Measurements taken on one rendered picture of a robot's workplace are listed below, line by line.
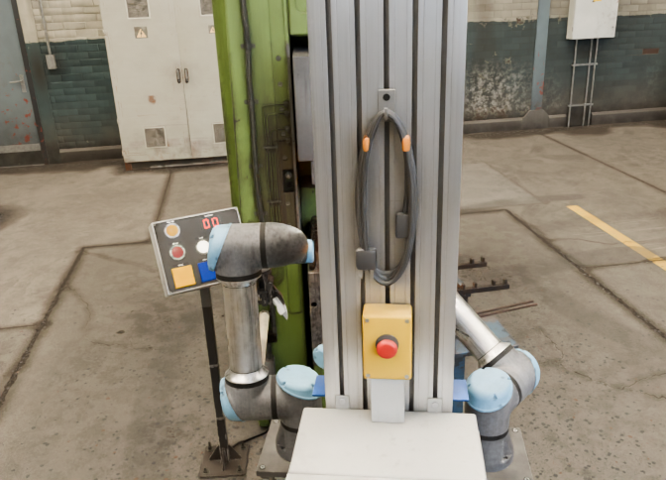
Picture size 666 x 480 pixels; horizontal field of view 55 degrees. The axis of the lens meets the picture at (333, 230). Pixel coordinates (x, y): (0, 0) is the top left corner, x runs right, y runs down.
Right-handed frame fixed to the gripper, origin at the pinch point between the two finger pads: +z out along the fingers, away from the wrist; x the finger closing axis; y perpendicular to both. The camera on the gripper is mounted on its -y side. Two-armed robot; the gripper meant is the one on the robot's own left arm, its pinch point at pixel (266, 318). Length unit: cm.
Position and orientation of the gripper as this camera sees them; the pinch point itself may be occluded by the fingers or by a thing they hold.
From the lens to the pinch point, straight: 225.0
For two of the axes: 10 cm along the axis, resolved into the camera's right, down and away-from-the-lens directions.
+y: -1.1, 3.6, -9.3
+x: 9.9, 0.0, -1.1
